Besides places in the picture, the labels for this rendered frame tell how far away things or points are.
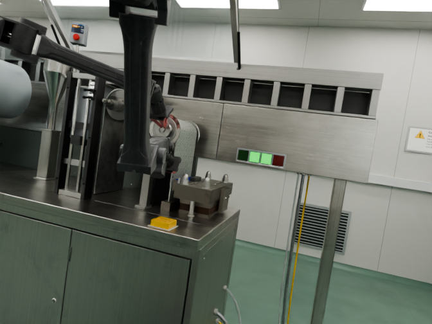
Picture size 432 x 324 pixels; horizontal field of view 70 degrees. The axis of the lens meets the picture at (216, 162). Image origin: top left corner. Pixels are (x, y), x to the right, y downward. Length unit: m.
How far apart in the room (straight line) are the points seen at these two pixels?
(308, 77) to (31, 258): 1.47
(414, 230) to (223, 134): 2.96
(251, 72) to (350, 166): 0.67
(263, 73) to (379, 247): 2.92
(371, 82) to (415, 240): 2.78
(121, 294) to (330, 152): 1.10
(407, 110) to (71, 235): 3.61
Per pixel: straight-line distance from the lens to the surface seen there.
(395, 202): 4.05
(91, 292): 1.35
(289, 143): 1.58
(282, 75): 1.64
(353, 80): 1.63
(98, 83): 1.44
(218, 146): 1.64
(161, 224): 1.12
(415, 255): 4.21
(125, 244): 1.21
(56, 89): 1.86
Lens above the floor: 1.21
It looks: 3 degrees down
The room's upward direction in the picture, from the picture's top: 8 degrees clockwise
